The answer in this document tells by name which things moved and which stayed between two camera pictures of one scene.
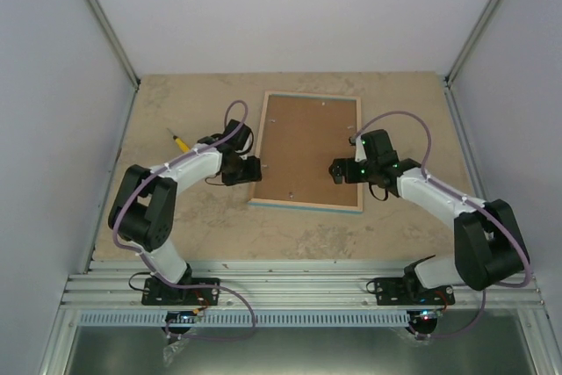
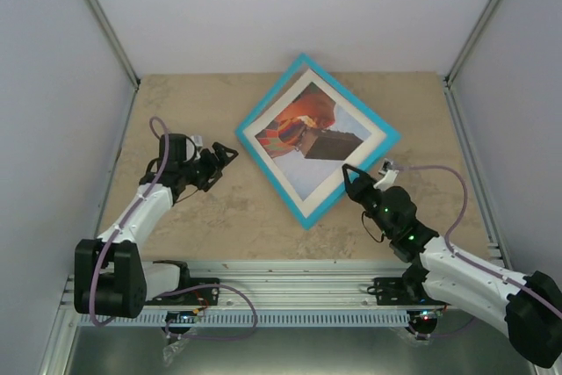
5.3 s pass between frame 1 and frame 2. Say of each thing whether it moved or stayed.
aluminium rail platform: stayed
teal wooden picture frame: moved
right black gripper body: moved
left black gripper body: moved
